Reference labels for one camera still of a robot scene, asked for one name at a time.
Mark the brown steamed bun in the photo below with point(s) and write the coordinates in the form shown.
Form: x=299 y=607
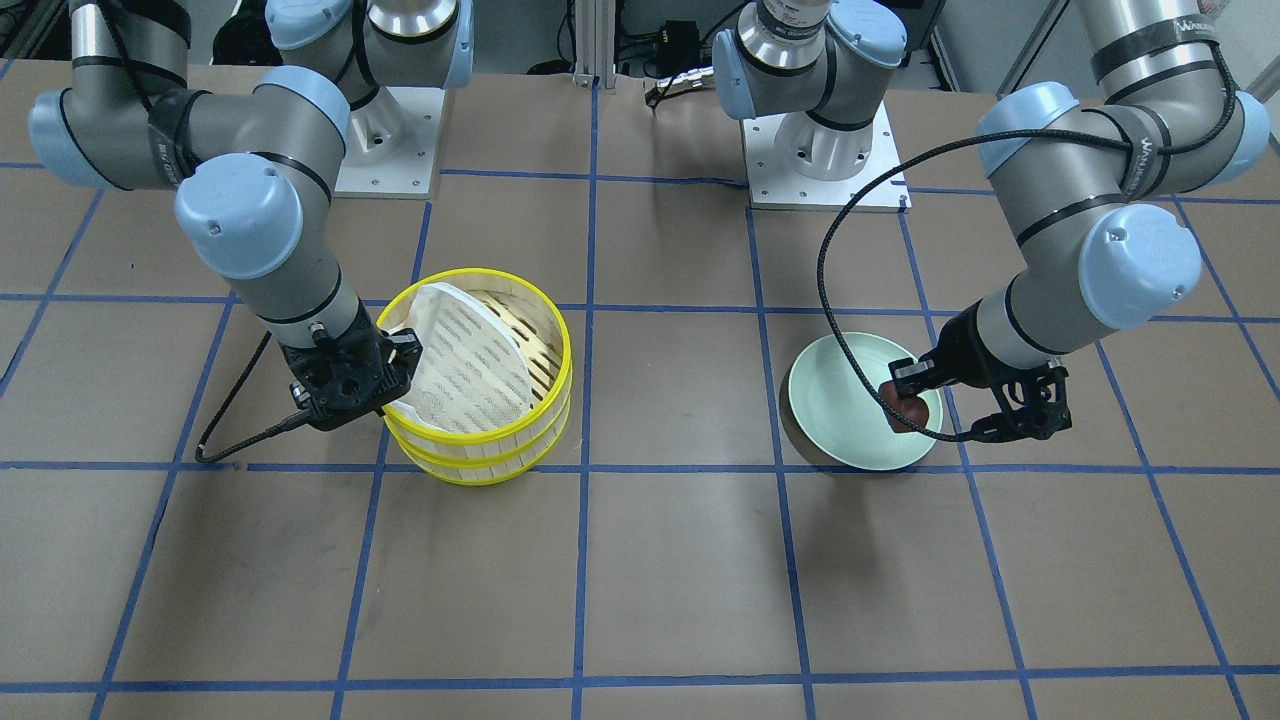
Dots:
x=906 y=411

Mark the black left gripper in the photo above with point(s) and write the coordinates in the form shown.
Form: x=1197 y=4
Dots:
x=960 y=352

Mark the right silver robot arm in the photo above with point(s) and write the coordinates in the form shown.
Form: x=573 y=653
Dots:
x=254 y=174

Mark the yellow bamboo steamer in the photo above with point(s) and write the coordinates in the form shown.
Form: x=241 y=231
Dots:
x=539 y=330
x=483 y=464

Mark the light green plate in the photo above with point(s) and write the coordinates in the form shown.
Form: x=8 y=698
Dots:
x=835 y=411

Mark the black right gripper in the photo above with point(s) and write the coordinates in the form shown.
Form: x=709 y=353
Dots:
x=404 y=351

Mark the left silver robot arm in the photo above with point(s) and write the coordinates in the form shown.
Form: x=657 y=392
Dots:
x=1073 y=182

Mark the aluminium frame post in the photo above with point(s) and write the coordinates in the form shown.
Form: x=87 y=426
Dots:
x=594 y=38

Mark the white steamer cloth liner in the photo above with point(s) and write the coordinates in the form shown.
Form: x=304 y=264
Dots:
x=471 y=377

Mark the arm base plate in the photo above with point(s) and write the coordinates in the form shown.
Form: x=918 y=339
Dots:
x=393 y=145
x=794 y=164

